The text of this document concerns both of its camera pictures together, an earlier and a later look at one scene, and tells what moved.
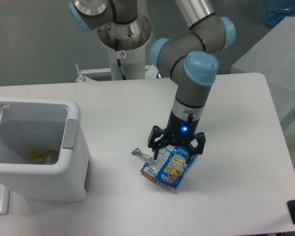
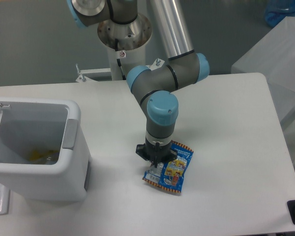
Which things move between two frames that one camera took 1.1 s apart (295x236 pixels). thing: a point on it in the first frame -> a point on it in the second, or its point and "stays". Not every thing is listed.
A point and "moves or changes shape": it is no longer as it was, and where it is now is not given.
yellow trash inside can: [37, 155] stays
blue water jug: [277, 10] stays
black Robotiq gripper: [179, 132] -> [157, 153]
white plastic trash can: [40, 146] stays
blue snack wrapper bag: [170, 167] moves or changes shape
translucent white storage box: [280, 56] stays
